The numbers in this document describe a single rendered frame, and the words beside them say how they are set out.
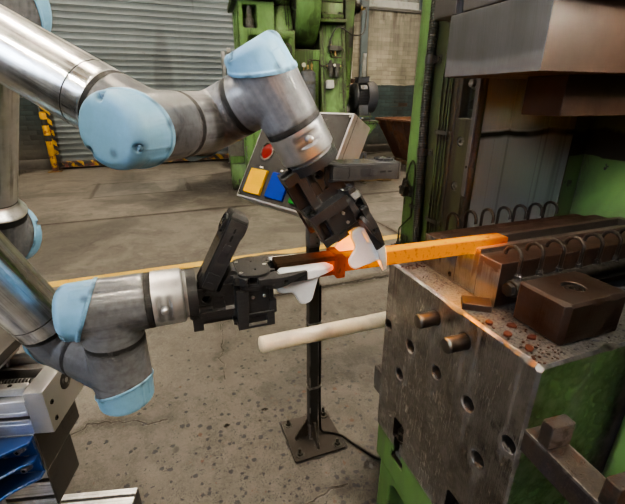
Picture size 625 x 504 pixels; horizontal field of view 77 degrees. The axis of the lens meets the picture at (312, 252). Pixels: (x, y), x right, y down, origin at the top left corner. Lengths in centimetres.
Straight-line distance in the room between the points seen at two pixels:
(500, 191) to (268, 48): 69
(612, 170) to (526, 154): 20
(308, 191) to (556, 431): 37
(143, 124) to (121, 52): 803
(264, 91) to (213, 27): 809
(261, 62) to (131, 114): 16
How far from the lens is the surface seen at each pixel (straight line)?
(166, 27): 849
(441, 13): 82
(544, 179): 111
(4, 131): 83
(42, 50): 51
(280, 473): 159
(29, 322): 64
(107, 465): 177
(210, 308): 56
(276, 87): 49
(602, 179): 116
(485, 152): 96
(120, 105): 41
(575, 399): 71
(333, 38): 582
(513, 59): 68
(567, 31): 67
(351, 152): 104
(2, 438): 93
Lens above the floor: 124
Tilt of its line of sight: 22 degrees down
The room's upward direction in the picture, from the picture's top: straight up
